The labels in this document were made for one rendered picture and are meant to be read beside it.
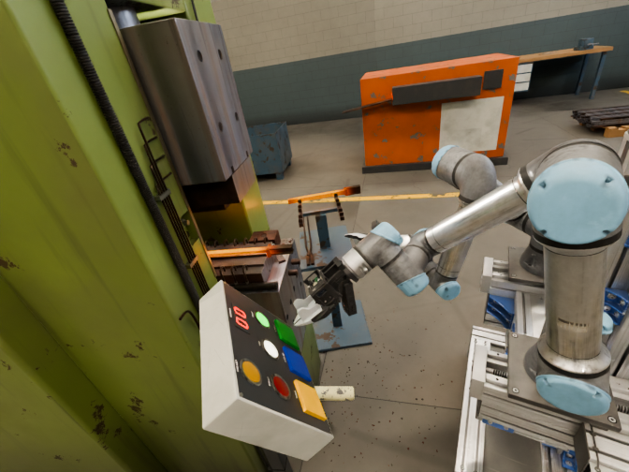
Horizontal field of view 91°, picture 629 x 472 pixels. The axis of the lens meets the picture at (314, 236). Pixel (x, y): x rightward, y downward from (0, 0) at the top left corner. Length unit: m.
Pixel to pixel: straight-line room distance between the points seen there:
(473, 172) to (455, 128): 3.59
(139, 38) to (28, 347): 0.90
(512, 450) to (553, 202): 1.23
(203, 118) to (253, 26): 8.24
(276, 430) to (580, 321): 0.58
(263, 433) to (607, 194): 0.66
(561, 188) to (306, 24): 8.32
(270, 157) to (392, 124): 1.84
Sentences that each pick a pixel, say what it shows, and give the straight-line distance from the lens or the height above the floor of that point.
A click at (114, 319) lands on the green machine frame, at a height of 1.09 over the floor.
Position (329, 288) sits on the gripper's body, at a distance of 0.78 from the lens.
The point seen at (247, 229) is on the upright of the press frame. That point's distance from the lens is 1.50.
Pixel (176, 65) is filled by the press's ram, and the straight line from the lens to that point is 0.93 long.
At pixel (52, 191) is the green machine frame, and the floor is 1.48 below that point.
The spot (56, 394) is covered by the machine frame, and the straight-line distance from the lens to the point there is 1.33.
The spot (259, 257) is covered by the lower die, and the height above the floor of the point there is 0.99.
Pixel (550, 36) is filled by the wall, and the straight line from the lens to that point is 9.03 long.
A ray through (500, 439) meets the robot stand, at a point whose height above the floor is 0.21.
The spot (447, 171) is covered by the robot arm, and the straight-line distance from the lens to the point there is 1.09.
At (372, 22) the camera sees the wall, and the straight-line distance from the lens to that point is 8.49.
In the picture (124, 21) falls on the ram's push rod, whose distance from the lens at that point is 1.11.
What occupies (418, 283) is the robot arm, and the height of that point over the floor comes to 1.13.
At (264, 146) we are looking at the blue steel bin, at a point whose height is 0.55.
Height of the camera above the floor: 1.65
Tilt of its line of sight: 31 degrees down
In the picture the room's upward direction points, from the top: 10 degrees counter-clockwise
